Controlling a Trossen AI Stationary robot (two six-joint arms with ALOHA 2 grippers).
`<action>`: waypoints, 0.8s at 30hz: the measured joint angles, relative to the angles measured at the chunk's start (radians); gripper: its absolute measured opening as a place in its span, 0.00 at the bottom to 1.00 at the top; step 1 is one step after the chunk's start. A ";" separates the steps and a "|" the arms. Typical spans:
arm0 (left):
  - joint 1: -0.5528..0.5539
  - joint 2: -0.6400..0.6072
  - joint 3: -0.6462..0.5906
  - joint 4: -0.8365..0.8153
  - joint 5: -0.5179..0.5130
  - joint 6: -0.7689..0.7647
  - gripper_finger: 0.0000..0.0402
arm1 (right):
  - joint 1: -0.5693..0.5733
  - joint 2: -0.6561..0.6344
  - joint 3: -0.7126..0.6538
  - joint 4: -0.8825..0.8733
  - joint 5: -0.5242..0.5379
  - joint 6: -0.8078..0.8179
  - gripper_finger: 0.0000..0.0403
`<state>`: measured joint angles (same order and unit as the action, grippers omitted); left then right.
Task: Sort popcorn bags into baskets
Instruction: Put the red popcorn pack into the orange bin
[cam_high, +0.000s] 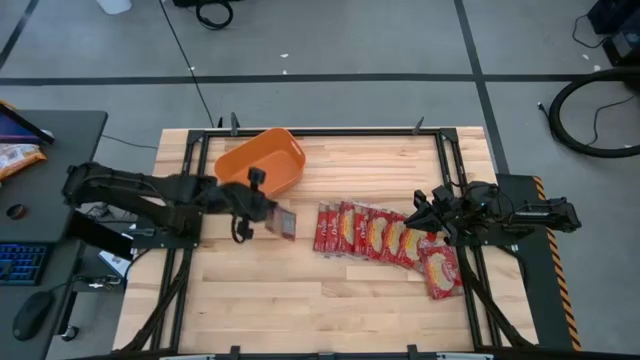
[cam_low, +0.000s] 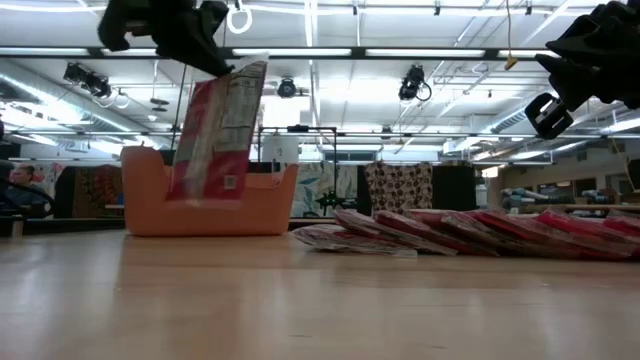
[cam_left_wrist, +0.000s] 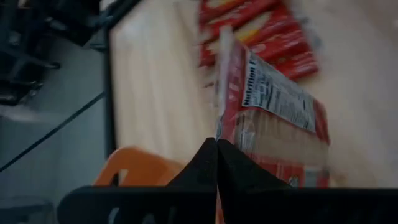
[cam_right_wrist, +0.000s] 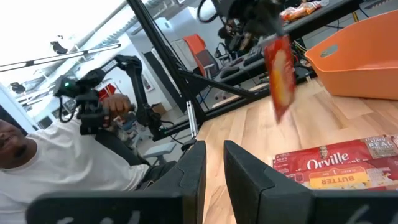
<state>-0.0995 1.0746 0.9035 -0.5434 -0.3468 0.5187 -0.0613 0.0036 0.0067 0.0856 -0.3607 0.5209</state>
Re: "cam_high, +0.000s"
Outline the white paper sheet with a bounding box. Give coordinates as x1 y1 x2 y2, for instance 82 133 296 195
97 248 132 279

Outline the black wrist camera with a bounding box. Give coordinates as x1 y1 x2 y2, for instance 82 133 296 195
247 166 267 192
431 184 455 207

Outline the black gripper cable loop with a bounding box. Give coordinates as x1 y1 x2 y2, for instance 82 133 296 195
230 213 255 245

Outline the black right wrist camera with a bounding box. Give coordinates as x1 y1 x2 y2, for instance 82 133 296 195
431 184 455 207

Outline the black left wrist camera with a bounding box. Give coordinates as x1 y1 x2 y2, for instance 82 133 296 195
247 166 267 192

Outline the orange plastic basket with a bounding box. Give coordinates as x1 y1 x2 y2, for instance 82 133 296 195
213 127 307 199

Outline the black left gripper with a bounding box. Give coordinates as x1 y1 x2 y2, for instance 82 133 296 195
219 180 280 226

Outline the black flat panel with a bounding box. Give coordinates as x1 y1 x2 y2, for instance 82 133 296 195
66 209 135 262

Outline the black desk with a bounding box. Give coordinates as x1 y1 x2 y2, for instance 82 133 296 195
0 109 109 360

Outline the thick black hose loop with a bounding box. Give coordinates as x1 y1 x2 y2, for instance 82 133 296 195
547 66 640 160

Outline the black keyboard with blue keys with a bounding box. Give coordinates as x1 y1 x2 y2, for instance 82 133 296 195
0 242 52 287

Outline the black aluminium table frame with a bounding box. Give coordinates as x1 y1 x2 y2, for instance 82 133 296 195
118 113 542 360

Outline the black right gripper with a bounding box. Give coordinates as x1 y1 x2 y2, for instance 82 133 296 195
403 189 469 239

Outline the thin black floor cable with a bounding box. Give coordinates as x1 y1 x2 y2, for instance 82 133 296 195
158 0 217 129

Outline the black coiled cable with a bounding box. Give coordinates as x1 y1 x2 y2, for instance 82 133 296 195
194 0 236 32

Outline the laptop with purple screen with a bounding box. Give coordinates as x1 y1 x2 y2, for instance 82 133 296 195
0 101 56 147

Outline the black equipment case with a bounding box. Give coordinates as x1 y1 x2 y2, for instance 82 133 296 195
586 0 640 67

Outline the black base plate hazard stripe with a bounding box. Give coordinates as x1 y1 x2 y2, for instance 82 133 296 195
493 173 585 352

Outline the black computer mouse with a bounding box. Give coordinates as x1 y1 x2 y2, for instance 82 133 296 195
11 290 56 343

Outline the orange snack bag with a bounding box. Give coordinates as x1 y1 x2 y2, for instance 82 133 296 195
0 143 48 182

